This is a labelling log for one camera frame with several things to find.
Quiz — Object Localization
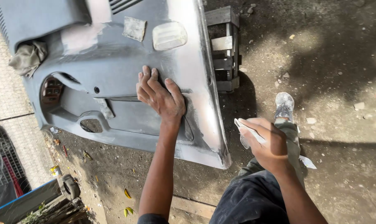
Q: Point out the person's left hand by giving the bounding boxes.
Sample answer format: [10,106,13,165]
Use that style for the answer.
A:
[136,65,187,123]

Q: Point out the person's right hand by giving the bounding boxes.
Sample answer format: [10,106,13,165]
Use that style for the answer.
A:
[237,118,290,175]

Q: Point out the white sandpaper sheet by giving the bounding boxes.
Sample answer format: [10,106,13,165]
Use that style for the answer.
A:
[234,118,267,149]

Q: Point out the white paper scrap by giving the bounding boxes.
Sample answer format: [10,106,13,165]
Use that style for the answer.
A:
[299,155,317,170]

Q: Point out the person's dusty grey shoe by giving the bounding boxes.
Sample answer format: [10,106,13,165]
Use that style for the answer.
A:
[274,92,295,122]

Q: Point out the grey car door panel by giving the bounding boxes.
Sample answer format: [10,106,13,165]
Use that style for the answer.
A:
[0,0,233,170]

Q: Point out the person's dark dusty shorts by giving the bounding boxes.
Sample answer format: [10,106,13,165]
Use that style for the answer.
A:
[209,170,290,224]

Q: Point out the translucent door lamp lens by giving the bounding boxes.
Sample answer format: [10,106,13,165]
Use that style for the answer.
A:
[152,21,188,51]

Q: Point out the square grey sandpaper piece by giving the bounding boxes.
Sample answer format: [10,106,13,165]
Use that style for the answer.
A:
[123,17,147,42]

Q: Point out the grey wooden stand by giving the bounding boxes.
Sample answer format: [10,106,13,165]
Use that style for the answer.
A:
[205,6,242,93]

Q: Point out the wooden plank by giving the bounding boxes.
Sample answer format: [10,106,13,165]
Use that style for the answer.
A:
[171,195,217,219]

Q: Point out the person's dark sleeve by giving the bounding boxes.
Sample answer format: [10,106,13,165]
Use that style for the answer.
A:
[137,213,170,224]

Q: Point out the small black wheel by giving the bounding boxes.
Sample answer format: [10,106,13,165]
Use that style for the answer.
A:
[61,174,81,200]

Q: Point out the yellow tin can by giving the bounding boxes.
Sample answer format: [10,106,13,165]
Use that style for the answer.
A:
[50,165,63,178]

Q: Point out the grey crumpled rag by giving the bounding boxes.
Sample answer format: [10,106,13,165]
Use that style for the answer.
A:
[8,40,48,78]

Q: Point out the scrap heap with weeds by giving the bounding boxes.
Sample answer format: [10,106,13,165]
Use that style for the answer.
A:
[19,198,93,224]

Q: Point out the blue-edged grey board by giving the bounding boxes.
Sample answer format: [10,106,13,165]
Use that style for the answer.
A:
[0,179,62,224]

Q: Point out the brown window switch panel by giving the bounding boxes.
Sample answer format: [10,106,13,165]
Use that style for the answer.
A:
[41,77,64,105]

